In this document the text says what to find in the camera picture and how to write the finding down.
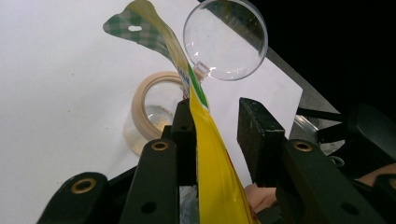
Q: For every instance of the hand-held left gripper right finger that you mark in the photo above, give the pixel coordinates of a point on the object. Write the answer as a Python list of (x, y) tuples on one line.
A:
[(263, 149)]

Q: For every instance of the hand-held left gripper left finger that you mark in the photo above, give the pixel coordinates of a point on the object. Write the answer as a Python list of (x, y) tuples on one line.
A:
[(185, 149)]

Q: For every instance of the yellow green spout pouch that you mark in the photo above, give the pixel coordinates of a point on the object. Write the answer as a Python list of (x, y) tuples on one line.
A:
[(214, 161)]

